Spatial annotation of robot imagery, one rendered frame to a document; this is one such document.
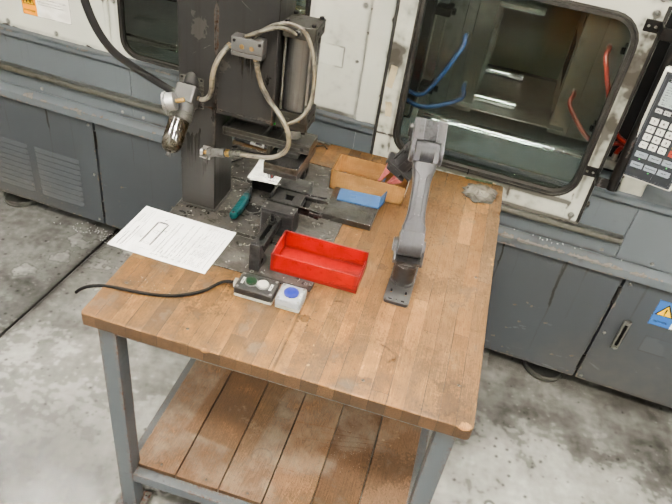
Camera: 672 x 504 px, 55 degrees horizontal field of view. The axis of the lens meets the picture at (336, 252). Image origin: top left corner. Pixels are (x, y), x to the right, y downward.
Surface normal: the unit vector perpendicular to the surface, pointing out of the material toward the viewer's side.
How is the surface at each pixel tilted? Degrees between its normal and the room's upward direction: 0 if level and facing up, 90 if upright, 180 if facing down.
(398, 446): 0
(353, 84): 90
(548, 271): 90
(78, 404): 0
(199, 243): 1
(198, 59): 90
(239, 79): 90
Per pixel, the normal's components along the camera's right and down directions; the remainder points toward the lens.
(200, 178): -0.26, 0.57
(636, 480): 0.12, -0.78
